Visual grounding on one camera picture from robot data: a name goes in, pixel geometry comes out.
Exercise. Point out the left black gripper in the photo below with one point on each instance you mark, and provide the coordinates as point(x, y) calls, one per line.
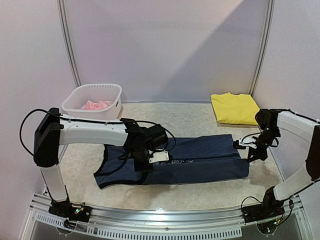
point(139, 168)

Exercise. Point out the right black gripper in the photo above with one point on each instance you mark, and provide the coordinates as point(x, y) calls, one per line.
point(253, 155)

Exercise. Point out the navy blue tank top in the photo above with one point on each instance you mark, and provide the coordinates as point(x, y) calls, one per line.
point(193, 160)

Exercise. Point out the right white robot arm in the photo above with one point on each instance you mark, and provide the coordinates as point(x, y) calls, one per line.
point(295, 143)

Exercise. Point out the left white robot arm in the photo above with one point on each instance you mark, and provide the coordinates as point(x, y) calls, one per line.
point(145, 145)

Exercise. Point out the white plastic laundry basket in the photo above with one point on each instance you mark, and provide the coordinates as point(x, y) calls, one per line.
point(75, 103)

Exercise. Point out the folded yellow shirt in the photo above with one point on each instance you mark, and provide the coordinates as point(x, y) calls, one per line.
point(235, 109)

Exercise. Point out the pink crumpled garment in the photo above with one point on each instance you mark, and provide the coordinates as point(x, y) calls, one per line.
point(96, 106)

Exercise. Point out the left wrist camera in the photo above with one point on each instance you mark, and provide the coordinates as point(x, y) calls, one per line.
point(156, 157)

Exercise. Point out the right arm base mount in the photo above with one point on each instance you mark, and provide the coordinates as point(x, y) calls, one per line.
point(265, 210)

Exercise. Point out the aluminium front rail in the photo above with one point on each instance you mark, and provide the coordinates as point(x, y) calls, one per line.
point(123, 224)

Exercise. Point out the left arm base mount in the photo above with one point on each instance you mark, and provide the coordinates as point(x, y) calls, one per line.
point(66, 209)

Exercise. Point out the right aluminium frame post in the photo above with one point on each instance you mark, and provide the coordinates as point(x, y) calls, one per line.
point(263, 46)

